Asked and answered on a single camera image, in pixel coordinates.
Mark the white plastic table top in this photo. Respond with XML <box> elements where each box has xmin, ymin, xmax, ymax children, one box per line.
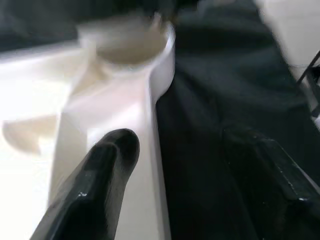
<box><xmin>0</xmin><ymin>12</ymin><xmax>176</xmax><ymax>240</ymax></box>

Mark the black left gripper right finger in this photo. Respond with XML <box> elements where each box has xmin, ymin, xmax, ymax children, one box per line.
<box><xmin>221</xmin><ymin>126</ymin><xmax>320</xmax><ymax>240</ymax></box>

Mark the black table cloth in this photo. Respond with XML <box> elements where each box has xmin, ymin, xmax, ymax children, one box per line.
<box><xmin>0</xmin><ymin>0</ymin><xmax>320</xmax><ymax>240</ymax></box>

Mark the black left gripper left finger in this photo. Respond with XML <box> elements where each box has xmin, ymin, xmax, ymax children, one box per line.
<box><xmin>31</xmin><ymin>127</ymin><xmax>141</xmax><ymax>240</ymax></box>

